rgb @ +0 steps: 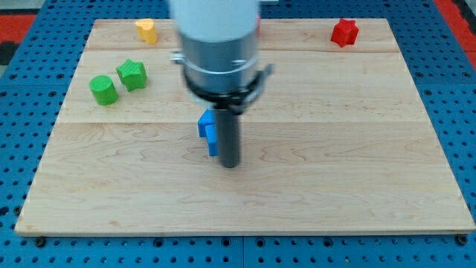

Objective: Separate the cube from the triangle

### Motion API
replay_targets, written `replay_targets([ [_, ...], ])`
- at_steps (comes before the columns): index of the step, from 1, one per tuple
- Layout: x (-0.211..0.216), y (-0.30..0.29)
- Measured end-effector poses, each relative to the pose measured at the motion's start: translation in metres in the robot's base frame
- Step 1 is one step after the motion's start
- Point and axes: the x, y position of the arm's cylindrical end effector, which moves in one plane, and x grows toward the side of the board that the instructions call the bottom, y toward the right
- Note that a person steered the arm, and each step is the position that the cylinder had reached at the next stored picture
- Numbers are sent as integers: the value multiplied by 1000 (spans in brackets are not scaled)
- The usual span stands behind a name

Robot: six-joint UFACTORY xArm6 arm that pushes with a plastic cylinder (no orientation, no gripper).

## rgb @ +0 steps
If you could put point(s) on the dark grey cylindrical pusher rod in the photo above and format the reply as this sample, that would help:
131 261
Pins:
228 137

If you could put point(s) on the blue triangle block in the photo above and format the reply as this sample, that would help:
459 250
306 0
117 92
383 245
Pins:
210 135

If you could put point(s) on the blue cube block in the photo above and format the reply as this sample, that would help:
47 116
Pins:
207 118

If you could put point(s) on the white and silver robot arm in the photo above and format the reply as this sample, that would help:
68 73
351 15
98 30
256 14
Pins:
219 57

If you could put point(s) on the green star block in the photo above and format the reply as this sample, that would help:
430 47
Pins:
132 75

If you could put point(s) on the light wooden board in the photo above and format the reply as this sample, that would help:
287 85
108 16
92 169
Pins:
339 143

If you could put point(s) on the yellow heart block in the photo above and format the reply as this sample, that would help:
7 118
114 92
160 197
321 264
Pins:
146 30

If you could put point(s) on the green cylinder block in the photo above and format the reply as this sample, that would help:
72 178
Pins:
103 90

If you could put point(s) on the red star block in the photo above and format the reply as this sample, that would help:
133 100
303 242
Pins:
345 32

